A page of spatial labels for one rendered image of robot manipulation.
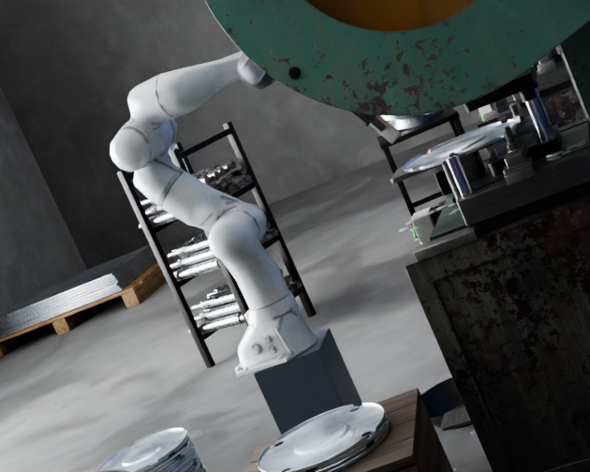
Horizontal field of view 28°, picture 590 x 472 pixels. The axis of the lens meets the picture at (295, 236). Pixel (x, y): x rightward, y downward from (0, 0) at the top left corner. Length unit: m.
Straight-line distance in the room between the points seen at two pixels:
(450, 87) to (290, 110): 7.43
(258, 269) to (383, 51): 0.82
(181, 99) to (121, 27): 7.24
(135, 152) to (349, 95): 0.73
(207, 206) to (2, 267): 6.58
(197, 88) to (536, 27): 0.91
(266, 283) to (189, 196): 0.29
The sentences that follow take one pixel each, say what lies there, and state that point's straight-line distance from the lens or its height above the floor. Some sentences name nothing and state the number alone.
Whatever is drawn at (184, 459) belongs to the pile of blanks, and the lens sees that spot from 3.42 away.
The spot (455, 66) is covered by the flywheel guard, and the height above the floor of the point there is 0.99.
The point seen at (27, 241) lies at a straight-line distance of 9.88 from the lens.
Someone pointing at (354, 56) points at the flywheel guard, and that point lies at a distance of 2.27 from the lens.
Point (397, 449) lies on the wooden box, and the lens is 2.36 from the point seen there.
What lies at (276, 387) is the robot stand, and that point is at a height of 0.40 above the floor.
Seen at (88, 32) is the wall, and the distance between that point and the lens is 10.12.
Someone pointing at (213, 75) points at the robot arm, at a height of 1.16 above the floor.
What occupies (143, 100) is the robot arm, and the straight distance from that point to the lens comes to 2.82.
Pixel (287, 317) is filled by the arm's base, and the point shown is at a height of 0.54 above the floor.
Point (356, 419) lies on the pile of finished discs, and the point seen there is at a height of 0.38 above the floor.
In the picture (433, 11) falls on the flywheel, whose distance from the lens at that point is 2.32.
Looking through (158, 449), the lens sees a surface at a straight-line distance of 3.47.
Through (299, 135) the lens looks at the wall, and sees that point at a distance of 9.68.
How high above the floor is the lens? 1.16
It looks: 9 degrees down
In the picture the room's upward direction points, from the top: 24 degrees counter-clockwise
